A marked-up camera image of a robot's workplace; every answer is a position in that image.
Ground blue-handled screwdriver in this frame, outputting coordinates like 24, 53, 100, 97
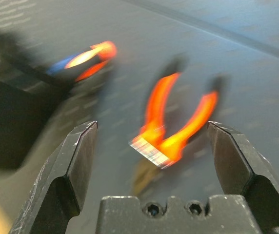
45, 54, 82, 77

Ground orange black needle-nose pliers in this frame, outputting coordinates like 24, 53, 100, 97
128, 56, 231, 195

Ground orange black screwdriver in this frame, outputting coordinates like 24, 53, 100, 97
63, 39, 119, 84

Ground black plastic cup holder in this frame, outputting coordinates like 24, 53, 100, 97
0, 33, 113, 172

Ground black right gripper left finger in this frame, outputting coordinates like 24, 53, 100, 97
9, 120, 99, 234

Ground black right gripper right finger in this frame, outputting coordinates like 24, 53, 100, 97
206, 120, 279, 234

